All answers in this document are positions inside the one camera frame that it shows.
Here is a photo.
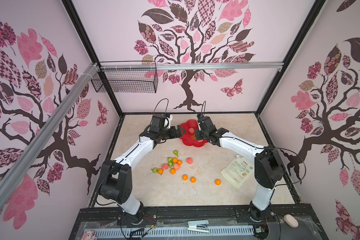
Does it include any pink fake peach cluster right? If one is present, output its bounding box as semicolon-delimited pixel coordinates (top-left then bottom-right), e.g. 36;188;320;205
173;163;180;171

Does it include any black base platform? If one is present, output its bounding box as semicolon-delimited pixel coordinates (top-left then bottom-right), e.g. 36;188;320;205
69;204;327;240

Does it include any aluminium rail bar left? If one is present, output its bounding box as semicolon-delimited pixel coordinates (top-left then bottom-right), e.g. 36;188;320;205
0;63;99;210

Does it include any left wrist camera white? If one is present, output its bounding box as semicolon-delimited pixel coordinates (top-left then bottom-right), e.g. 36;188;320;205
164;113;173;129

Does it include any red flower fruit bowl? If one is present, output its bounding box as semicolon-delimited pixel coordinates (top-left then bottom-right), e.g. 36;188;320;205
180;120;207;148

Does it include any white slotted cable duct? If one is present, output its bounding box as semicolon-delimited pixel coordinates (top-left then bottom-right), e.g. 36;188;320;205
91;226;254;240

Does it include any green fake apple cluster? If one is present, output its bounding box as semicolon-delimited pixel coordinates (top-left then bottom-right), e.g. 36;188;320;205
168;158;174;167

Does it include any aluminium rail bar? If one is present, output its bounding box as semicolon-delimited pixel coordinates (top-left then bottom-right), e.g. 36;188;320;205
0;63;99;210
101;62;284;71

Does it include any aluminium rail bar back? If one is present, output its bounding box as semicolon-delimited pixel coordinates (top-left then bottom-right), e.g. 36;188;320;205
101;62;284;71

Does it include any black wire basket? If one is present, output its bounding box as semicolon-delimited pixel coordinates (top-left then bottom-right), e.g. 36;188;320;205
91;60;159;94

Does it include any green white food pouch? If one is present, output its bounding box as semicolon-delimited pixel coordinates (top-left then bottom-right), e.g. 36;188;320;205
221;157;255;189

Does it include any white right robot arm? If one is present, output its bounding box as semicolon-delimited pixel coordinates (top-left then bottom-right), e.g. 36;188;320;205
195;114;285;222

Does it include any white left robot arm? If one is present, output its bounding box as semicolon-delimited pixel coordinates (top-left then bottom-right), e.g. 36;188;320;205
97;114;186;218

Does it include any orange fake fruit cluster top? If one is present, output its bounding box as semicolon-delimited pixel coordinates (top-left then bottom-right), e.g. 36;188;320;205
172;158;183;165

